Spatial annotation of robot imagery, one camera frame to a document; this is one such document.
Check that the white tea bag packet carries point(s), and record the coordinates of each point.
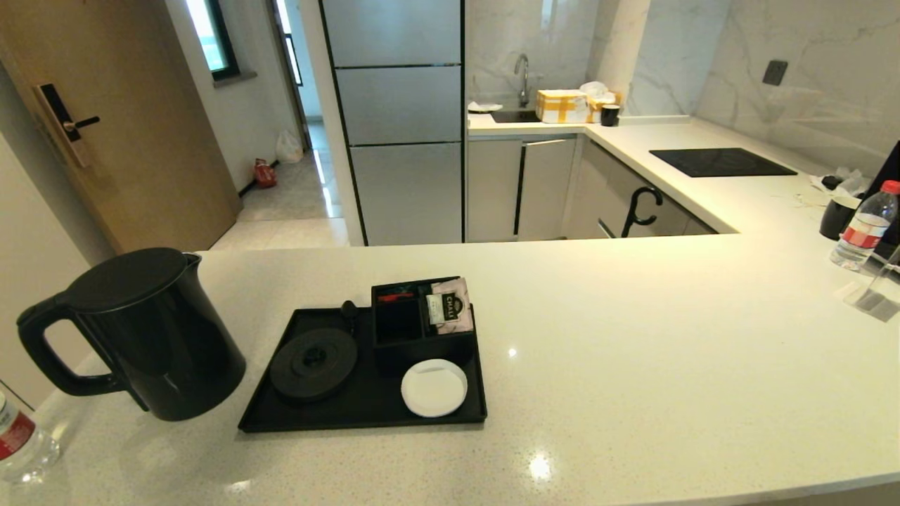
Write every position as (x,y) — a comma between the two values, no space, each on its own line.
(453,307)

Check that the black electric kettle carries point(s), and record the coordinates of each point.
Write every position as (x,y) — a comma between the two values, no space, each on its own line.
(169,351)

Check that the clear water bottle red cap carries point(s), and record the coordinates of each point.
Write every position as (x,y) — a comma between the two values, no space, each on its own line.
(863,232)
(28,457)

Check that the black round kettle base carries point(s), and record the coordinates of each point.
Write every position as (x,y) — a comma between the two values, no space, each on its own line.
(314,365)

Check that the small black cup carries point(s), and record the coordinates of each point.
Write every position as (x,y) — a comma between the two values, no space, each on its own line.
(610,116)

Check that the red sachet packet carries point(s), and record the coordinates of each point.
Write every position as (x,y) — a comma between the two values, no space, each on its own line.
(395,297)

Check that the black compartment organizer box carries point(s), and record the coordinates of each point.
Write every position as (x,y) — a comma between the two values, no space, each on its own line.
(397,330)

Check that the grey kitchen base cabinets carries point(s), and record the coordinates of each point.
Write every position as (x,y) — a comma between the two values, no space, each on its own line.
(548,189)

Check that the white round coaster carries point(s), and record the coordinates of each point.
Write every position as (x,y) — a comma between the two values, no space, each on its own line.
(434,388)

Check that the white shallow dish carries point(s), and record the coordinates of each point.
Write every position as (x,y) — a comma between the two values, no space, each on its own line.
(485,107)

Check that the dark kitchen sink basin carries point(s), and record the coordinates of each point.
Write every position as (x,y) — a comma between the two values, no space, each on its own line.
(517,116)

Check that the silver refrigerator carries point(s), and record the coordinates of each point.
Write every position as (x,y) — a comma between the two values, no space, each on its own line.
(401,105)

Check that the black rectangular serving tray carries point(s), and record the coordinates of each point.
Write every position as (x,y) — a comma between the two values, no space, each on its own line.
(365,414)

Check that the large yellow taped carton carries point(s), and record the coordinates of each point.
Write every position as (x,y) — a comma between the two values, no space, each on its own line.
(562,106)

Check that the chrome kitchen faucet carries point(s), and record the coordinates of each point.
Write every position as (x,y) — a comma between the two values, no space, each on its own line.
(524,83)

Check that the white plastic bag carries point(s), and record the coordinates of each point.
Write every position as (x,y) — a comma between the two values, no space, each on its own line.
(289,148)

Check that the red bag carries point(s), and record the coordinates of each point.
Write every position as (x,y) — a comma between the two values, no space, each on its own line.
(266,173)

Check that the white crumpled bag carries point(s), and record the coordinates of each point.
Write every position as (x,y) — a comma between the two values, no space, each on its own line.
(595,88)

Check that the narrow dark framed hallway window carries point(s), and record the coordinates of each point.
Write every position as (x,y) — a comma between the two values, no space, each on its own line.
(290,49)

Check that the black induction cooktop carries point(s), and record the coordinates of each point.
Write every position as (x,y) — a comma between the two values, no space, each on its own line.
(721,162)

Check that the brown wooden door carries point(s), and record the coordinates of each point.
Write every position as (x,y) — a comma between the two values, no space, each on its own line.
(140,140)

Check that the black mug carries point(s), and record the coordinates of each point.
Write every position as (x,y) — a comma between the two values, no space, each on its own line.
(837,219)

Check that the small black gadget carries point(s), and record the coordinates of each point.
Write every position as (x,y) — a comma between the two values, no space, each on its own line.
(832,181)

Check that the white crumpled tissue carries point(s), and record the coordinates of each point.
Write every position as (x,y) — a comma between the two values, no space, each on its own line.
(854,183)

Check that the black gold door lock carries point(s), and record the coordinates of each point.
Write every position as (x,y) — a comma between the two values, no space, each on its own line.
(56,112)

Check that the white tall cabinet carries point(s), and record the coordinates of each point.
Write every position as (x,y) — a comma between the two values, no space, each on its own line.
(28,246)

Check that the clear acrylic stand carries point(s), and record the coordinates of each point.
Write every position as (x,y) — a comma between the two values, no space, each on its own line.
(875,302)

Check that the dark wall socket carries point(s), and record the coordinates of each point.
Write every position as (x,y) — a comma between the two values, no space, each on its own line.
(775,73)

